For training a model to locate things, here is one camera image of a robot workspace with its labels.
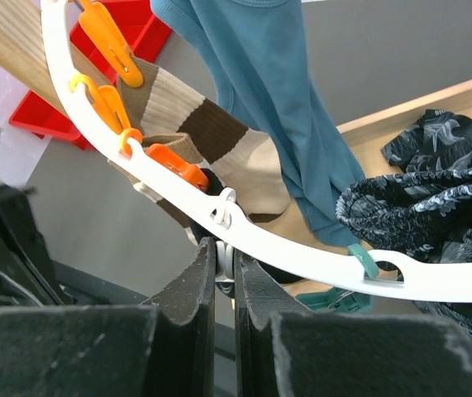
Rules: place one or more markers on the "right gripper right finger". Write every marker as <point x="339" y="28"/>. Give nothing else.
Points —
<point x="263" y="362"/>

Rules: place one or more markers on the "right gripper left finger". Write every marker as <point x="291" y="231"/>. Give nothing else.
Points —
<point x="181" y="350"/>

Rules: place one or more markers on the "white grey clothespin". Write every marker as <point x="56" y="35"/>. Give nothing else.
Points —
<point x="224" y="251"/>

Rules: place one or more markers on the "orange clothespin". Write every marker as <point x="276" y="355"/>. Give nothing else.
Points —
<point x="98" y="24"/>
<point x="169" y="161"/>
<point x="107" y="103"/>

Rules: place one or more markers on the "beige brown sock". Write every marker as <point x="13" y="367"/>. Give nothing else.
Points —
<point x="158" y="184"/>
<point x="168" y="111"/>

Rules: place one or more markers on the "white clip hanger frame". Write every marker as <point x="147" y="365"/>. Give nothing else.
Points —
<point x="400" y="276"/>

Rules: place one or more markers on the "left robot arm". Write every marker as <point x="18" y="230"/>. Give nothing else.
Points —
<point x="25" y="265"/>

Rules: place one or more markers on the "teal clothespin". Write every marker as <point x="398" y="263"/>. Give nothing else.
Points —
<point x="341" y="300"/>

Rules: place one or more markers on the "dark patterned cloth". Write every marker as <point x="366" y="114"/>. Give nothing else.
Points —
<point x="424" y="211"/>

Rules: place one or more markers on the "teal cloth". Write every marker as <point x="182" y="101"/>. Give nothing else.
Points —
<point x="257" y="55"/>

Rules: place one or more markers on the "red plastic tray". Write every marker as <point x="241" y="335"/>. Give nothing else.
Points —
<point x="144" y="33"/>

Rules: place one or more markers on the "wooden rack stand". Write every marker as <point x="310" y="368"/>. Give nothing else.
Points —
<point x="388" y="60"/>

